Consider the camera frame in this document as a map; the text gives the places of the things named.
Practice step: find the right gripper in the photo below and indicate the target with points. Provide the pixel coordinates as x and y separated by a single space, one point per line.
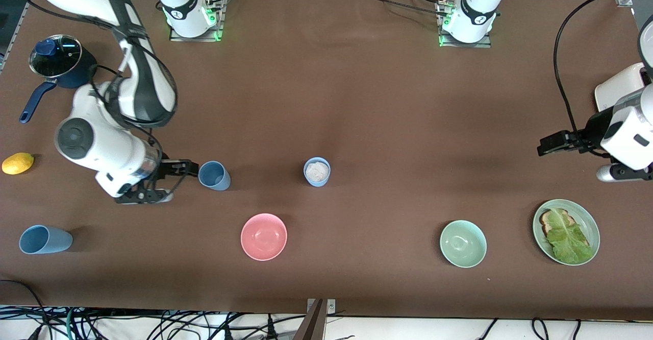
167 169

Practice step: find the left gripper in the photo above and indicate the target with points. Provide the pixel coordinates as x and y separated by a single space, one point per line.
593 127

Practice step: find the blue cup holding paper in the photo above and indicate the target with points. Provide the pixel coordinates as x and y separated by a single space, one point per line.
317 184

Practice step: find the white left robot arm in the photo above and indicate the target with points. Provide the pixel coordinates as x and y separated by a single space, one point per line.
477 3

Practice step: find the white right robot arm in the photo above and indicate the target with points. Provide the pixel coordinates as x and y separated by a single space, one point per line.
102 148

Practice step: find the white toaster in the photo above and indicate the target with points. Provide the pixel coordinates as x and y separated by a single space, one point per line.
612 90

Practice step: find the toasted bread slice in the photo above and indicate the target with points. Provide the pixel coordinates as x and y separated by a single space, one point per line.
547 220

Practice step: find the pale green plate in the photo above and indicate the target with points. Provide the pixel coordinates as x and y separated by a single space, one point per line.
592 227

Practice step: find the green lettuce leaf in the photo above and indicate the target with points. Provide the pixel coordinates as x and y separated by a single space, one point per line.
569 238

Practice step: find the pink bowl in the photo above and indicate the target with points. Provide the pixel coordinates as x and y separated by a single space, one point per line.
264 237

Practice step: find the dark blue saucepan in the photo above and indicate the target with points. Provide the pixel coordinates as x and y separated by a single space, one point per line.
84 72

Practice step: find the crumpled white paper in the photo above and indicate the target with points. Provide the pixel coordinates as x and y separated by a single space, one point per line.
317 172

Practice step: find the pale green bowl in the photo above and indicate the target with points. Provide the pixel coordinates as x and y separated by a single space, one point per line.
462 244

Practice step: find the yellow lemon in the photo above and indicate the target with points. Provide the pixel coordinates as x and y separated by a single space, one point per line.
18 163

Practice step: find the glass lid blue knob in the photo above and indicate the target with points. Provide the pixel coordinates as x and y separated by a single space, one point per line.
56 56

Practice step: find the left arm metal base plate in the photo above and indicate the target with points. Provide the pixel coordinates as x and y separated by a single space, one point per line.
484 43

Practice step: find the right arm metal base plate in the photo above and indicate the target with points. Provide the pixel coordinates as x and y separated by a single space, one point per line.
176 37

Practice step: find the small metal bracket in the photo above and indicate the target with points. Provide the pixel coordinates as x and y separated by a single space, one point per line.
330 307

